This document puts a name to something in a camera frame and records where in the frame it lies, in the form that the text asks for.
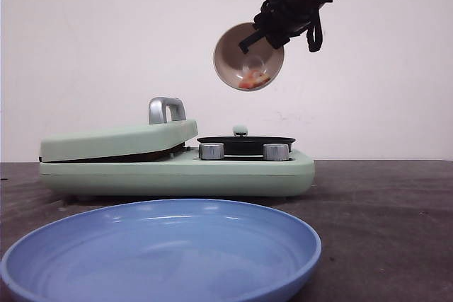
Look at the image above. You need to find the green breakfast maker lid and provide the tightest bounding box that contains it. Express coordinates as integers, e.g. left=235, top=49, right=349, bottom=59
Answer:
left=40, top=97, right=198, bottom=163

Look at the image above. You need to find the black cable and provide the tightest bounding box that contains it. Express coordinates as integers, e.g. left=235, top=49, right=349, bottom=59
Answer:
left=306, top=8, right=323, bottom=53

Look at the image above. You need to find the beige ribbed bowl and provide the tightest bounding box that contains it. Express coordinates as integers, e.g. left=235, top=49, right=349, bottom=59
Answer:
left=213, top=23, right=285, bottom=92

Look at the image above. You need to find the silver control knob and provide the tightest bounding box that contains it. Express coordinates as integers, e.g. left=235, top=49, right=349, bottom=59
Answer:
left=198, top=143, right=224, bottom=161
left=263, top=144, right=289, bottom=161

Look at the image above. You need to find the black round frying pan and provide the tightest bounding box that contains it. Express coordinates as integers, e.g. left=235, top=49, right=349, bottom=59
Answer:
left=197, top=125, right=296, bottom=156

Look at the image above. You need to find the right silver control knob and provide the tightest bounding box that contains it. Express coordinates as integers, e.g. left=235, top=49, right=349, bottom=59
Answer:
left=263, top=144, right=289, bottom=161

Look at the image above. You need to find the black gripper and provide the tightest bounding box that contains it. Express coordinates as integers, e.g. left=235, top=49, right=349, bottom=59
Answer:
left=239, top=0, right=333, bottom=54

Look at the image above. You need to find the left silver control knob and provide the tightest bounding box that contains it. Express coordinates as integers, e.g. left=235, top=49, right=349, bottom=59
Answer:
left=198, top=143, right=224, bottom=161

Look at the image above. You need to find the green breakfast maker base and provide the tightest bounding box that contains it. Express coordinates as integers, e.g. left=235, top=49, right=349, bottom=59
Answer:
left=39, top=149, right=315, bottom=197

